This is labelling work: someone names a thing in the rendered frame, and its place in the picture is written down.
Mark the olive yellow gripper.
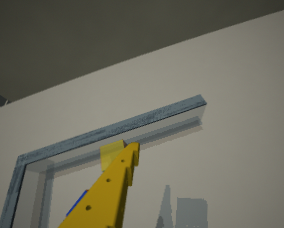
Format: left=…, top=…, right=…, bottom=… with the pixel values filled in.
left=58, top=142, right=140, bottom=228

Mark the grey side wall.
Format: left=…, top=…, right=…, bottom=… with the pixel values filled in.
left=0, top=165, right=53, bottom=228

